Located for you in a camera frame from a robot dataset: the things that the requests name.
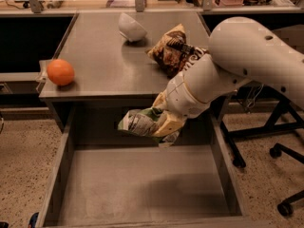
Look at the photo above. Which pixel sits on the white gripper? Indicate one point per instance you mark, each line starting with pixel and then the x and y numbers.
pixel 180 96

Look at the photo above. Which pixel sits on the green jalapeno chip bag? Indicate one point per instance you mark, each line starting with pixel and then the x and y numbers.
pixel 142 122

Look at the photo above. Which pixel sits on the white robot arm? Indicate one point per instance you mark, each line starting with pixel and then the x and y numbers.
pixel 240 50

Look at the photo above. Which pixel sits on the brown Late July chip bag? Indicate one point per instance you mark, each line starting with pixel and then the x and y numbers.
pixel 173 54

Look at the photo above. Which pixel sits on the grey cabinet counter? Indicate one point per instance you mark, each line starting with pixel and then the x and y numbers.
pixel 107 67

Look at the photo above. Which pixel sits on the open grey top drawer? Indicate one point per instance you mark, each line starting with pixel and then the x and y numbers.
pixel 104 178

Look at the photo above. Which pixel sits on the white bowl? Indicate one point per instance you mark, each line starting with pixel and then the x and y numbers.
pixel 130 29

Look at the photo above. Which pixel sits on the orange fruit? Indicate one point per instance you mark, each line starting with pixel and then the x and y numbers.
pixel 60 72

